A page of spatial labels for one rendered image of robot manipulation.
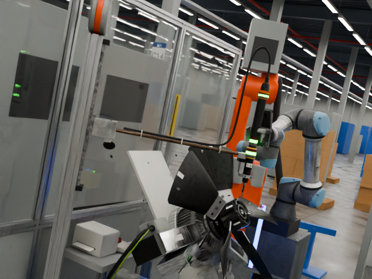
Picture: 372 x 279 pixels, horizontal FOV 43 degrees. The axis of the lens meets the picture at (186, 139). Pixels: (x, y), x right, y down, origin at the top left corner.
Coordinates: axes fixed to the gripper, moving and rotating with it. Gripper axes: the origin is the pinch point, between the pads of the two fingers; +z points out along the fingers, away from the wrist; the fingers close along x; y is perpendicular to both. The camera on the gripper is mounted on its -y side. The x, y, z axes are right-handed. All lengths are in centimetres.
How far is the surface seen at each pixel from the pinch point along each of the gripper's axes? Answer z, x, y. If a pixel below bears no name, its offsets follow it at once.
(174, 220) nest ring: 17, 19, 43
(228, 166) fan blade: -5.4, 9.4, 18.7
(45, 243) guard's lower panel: 33, 70, 67
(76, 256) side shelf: 27, 58, 70
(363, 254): -181, -38, 79
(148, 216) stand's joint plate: 16, 32, 46
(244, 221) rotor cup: 9.7, -8.0, 36.5
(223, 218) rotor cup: 12.6, -0.4, 37.1
